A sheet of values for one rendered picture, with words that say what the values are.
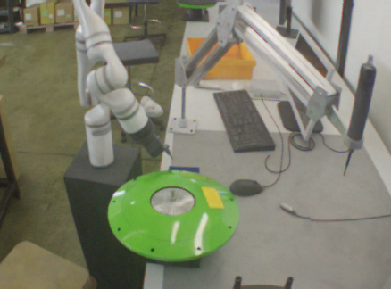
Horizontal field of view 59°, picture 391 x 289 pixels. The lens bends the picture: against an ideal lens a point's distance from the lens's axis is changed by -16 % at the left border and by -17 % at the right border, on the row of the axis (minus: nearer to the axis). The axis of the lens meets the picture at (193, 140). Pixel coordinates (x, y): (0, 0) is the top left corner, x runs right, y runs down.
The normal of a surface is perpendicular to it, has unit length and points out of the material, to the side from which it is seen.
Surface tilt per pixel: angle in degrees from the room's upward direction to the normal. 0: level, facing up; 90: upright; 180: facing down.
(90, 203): 90
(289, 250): 0
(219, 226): 23
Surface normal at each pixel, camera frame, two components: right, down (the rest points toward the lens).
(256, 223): 0.03, -0.84
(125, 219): -0.32, -0.68
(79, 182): -0.16, 0.53
